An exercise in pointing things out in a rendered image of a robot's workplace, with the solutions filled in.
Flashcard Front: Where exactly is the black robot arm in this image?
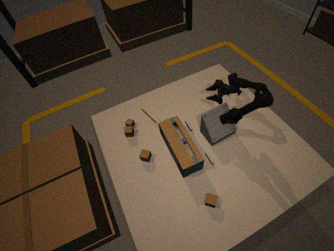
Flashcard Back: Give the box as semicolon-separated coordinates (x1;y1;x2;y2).
216;73;273;125

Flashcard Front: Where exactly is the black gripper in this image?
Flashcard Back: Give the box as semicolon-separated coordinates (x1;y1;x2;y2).
206;80;231;104

